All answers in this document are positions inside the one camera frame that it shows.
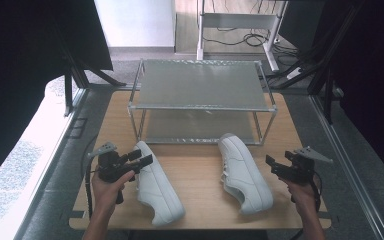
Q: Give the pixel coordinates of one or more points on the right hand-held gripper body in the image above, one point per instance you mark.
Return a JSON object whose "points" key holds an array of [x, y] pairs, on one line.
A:
{"points": [[301, 170]]}

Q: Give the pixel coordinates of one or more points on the person's right hand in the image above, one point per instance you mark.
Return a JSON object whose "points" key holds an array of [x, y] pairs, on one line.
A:
{"points": [[303, 198]]}

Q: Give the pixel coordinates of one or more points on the white sneaker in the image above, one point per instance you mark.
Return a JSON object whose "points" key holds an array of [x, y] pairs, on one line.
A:
{"points": [[243, 176], [156, 190]]}

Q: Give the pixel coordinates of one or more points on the person's left hand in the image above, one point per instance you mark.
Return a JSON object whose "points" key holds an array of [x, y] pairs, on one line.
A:
{"points": [[105, 196]]}

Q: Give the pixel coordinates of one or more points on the aluminium floor rail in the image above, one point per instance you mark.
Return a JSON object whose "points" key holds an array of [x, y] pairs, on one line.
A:
{"points": [[51, 156], [346, 166]]}

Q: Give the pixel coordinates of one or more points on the metal two-tier shoe rack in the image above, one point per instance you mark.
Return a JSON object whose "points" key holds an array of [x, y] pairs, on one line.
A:
{"points": [[200, 85]]}

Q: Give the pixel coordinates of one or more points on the dark floor outlet cover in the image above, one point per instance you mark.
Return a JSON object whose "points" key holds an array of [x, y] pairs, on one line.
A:
{"points": [[77, 128]]}

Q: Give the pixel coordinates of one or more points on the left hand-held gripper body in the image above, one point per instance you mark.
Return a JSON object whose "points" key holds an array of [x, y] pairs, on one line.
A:
{"points": [[111, 165]]}

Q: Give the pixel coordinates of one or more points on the white desk frame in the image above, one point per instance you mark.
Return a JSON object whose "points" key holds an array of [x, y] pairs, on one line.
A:
{"points": [[233, 20]]}

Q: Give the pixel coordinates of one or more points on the black metal stand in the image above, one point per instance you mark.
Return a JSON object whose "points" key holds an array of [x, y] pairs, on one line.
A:
{"points": [[68, 96], [328, 100]]}

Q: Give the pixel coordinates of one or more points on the dark curtain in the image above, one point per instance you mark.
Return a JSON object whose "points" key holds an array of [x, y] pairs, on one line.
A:
{"points": [[380, 83], [13, 66]]}

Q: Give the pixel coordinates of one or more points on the white power strip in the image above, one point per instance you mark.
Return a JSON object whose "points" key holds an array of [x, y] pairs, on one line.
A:
{"points": [[294, 73]]}

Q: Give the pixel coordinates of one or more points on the black board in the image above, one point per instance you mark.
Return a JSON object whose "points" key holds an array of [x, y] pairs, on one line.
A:
{"points": [[300, 23]]}

